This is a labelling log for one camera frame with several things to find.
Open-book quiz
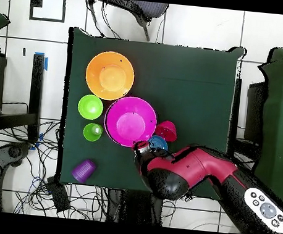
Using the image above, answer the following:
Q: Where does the green cup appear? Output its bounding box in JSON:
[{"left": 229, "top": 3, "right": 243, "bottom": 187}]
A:
[{"left": 82, "top": 122, "right": 105, "bottom": 143}]

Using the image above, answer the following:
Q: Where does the black square frame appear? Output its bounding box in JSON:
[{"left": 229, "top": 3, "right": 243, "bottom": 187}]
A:
[{"left": 28, "top": 0, "right": 68, "bottom": 24}]

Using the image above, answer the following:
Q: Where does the large orange bowl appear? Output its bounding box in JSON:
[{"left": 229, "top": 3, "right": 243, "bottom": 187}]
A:
[{"left": 83, "top": 49, "right": 138, "bottom": 104}]

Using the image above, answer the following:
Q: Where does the blue tape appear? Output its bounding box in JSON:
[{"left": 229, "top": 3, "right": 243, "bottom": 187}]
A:
[{"left": 33, "top": 52, "right": 49, "bottom": 72}]

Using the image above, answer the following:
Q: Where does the purple cup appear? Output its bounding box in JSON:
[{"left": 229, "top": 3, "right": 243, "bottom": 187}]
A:
[{"left": 69, "top": 157, "right": 98, "bottom": 185}]

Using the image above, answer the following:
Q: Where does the black power strip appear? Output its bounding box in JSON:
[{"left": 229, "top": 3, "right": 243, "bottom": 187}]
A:
[{"left": 43, "top": 175, "right": 74, "bottom": 214}]

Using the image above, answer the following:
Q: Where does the small blue bowl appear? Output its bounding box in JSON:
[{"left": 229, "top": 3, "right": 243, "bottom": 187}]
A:
[{"left": 146, "top": 134, "right": 170, "bottom": 153}]

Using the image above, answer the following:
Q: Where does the black caster leg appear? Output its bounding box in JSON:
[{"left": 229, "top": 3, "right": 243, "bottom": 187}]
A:
[{"left": 0, "top": 140, "right": 32, "bottom": 169}]

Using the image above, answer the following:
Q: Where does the black metal stand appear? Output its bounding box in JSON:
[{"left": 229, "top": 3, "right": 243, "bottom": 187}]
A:
[{"left": 0, "top": 49, "right": 48, "bottom": 143}]

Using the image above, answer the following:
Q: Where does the large pink bowl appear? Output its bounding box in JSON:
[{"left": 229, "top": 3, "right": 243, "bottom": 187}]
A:
[{"left": 101, "top": 94, "right": 160, "bottom": 151}]

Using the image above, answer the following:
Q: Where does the small green bowl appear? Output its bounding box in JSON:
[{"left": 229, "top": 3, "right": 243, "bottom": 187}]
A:
[{"left": 76, "top": 93, "right": 106, "bottom": 122}]

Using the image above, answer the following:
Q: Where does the small red bowl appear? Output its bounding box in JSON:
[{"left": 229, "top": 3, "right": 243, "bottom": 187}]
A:
[{"left": 153, "top": 119, "right": 179, "bottom": 143}]

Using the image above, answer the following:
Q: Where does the grey office chair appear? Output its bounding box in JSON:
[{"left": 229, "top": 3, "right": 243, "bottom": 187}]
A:
[{"left": 82, "top": 0, "right": 170, "bottom": 44}]

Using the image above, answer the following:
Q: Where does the dark green tablecloth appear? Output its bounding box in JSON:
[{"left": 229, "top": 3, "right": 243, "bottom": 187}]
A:
[{"left": 53, "top": 26, "right": 247, "bottom": 203}]

